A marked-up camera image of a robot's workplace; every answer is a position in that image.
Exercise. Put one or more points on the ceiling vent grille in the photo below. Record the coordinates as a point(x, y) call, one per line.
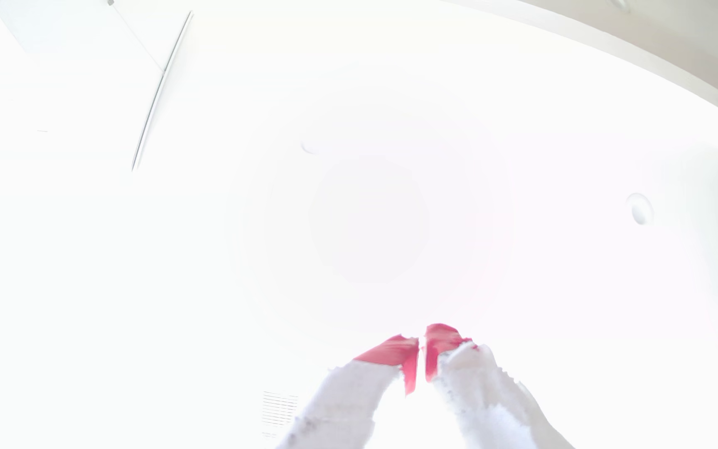
point(279, 411)

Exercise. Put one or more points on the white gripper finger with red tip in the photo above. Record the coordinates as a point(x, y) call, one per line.
point(490, 399)
point(346, 399)

